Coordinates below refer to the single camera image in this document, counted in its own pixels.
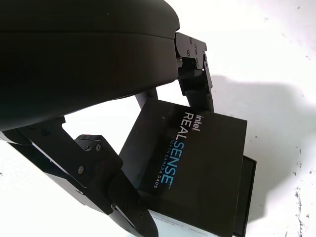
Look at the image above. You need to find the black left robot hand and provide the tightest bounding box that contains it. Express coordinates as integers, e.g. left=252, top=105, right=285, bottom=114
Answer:
left=0, top=0, right=214, bottom=237

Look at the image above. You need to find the black labelled box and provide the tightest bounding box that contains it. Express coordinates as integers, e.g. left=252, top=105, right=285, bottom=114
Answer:
left=119, top=98, right=248, bottom=234

